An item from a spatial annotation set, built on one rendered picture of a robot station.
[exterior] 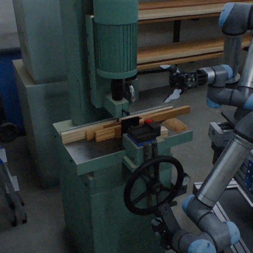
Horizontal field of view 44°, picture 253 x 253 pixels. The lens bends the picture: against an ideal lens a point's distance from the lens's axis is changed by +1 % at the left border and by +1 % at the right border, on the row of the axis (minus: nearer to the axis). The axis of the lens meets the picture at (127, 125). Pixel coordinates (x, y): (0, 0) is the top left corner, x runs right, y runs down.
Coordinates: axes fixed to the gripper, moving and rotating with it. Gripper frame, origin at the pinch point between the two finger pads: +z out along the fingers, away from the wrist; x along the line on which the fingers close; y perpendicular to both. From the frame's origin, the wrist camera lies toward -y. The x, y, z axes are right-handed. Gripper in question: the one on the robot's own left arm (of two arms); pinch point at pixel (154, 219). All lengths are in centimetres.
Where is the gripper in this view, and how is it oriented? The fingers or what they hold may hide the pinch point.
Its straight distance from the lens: 134.5
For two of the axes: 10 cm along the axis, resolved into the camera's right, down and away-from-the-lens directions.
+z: -3.6, 0.3, 9.3
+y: 2.6, 9.6, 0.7
